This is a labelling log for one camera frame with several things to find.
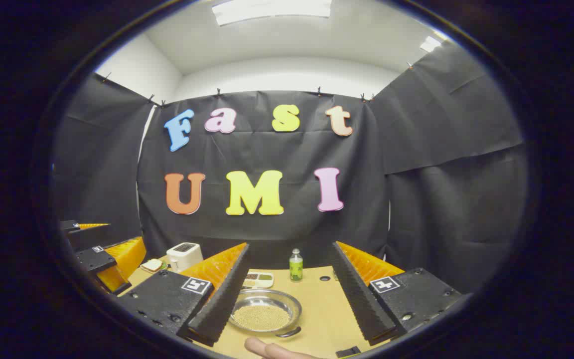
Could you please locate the green label drink bottle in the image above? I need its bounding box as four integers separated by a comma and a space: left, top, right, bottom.
289, 248, 303, 283

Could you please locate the long ceiling light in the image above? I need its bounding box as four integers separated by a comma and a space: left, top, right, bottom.
211, 0, 333, 26

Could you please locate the large soybeans heap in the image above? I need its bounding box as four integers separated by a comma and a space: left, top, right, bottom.
232, 304, 291, 332

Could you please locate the white divided tray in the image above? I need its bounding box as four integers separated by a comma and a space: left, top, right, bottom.
241, 272, 275, 290

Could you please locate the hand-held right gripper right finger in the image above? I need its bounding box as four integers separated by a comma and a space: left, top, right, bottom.
329, 241, 463, 346

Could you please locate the stainless steel pot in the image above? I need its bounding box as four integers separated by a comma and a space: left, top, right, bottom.
228, 288, 302, 339

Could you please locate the white toaster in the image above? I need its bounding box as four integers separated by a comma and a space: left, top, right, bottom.
166, 242, 204, 273

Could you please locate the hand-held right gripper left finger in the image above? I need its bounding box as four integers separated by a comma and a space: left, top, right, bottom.
118, 243, 251, 347

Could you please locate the black backdrop cloth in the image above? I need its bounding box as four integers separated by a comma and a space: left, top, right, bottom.
50, 42, 529, 295

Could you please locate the small ceiling light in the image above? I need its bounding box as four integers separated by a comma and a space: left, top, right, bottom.
419, 35, 442, 53

